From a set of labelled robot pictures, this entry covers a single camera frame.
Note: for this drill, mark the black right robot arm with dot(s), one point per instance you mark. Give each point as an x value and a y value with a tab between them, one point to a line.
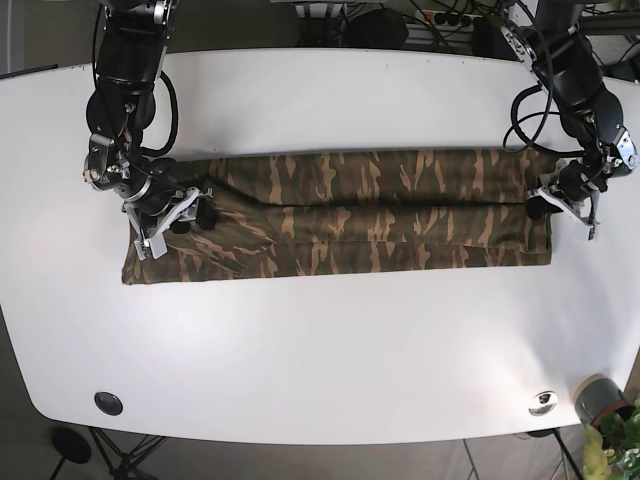
128	48

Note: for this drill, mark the black table grommet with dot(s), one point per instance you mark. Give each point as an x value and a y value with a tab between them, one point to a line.
108	403

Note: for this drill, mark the potted green plant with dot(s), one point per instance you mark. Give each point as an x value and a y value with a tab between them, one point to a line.
611	421

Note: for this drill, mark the silver table grommet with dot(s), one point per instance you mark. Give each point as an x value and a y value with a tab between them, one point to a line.
543	403

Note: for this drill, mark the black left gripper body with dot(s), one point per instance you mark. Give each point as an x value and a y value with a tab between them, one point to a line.
584	179

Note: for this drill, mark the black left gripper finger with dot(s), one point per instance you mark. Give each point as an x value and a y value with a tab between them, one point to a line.
587	210
547	200

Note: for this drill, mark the black tripod stand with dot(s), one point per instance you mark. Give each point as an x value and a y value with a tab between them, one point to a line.
74	448

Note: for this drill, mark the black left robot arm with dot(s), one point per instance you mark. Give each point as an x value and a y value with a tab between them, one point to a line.
561	59

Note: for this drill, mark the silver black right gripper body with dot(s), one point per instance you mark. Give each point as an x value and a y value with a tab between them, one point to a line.
143	184

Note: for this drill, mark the camouflage T-shirt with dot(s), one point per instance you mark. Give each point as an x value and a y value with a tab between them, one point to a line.
355	212

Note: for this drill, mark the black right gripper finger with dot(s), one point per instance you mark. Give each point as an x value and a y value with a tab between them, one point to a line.
199	215
153	215

